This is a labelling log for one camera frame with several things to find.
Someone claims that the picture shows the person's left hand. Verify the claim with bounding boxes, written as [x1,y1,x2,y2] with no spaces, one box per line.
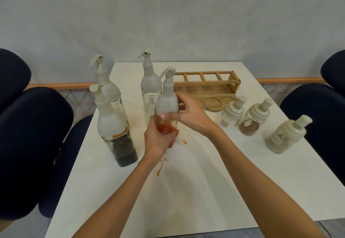
[140,113,180,167]

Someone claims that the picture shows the person's right hand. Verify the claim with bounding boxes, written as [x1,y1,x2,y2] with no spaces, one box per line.
[165,92,217,139]

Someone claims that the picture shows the orange sauce dispenser bottle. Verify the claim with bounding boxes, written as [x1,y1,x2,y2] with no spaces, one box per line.
[154,66,180,149]

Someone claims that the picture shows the person's right forearm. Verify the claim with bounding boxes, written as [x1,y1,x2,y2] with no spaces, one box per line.
[206,124,334,238]

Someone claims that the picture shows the person's left forearm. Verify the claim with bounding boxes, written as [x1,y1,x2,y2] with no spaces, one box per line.
[71,160,162,238]

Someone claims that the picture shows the wooden spice rack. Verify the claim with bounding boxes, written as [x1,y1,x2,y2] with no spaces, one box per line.
[172,71,242,113]

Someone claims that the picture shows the dark sauce dispenser bottle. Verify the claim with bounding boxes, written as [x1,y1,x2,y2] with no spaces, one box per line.
[89,84,139,168]

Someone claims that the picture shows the large orange sauce spill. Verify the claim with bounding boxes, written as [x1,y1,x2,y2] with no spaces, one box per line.
[156,158,169,177]

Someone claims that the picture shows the labelled clear dispenser bottle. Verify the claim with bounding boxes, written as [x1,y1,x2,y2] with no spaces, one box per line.
[138,49,163,124]

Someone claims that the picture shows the white sugar spice jar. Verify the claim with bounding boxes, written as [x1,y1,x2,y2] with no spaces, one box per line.
[221,96,247,135]

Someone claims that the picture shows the clear liquid dispenser bottle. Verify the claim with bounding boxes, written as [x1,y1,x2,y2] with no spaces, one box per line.
[89,54,128,117]

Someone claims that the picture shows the brown spice jar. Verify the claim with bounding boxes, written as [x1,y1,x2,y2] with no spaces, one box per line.
[237,98,274,136]

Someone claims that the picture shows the wooden lattice panel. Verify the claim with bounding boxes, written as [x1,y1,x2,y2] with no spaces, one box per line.
[61,89,99,123]

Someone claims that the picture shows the beige powder spice jar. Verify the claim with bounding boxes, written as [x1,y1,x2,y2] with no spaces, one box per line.
[264,115,313,154]

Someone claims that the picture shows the dark blue office chair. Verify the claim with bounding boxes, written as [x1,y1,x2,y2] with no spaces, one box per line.
[0,48,32,113]
[0,86,94,222]
[279,50,345,187]

